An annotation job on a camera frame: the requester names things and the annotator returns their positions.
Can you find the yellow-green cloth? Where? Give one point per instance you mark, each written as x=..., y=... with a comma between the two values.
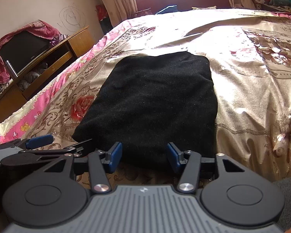
x=205, y=8

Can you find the pink floral cloth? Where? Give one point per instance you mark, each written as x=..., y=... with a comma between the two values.
x=42, y=26

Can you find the person's grey trouser leg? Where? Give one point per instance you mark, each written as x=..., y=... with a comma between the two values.
x=289, y=203

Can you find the black pants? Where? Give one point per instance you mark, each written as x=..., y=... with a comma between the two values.
x=150, y=102

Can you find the floral satin bedspread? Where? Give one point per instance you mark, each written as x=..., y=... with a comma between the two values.
x=245, y=89

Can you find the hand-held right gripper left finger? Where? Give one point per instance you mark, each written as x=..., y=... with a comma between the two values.
x=116, y=156

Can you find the black television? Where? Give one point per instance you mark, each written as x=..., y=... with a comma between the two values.
x=24, y=51

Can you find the red bag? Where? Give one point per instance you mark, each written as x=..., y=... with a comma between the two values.
x=103, y=14

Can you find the blue and black bag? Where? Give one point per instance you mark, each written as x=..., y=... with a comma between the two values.
x=168, y=8

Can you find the metal thermos flask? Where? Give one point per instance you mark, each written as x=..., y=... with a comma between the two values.
x=11, y=69

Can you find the grey cloth bundle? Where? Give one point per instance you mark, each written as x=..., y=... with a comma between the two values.
x=32, y=76

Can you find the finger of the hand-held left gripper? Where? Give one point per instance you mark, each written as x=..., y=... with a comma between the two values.
x=63, y=151
x=40, y=140

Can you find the wooden television cabinet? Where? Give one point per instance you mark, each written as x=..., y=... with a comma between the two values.
x=81, y=38

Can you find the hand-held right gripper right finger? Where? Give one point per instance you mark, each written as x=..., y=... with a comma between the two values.
x=173, y=156

